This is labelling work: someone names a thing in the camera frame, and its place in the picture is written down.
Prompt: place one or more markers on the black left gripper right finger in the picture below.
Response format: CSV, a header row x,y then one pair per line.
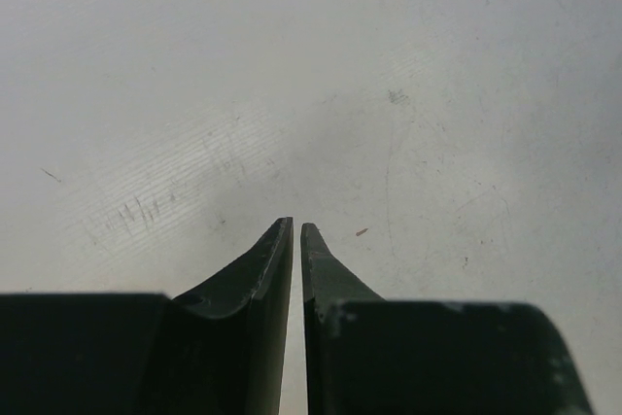
x,y
327,287

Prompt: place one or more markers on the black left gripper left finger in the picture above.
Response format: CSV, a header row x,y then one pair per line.
x,y
238,324

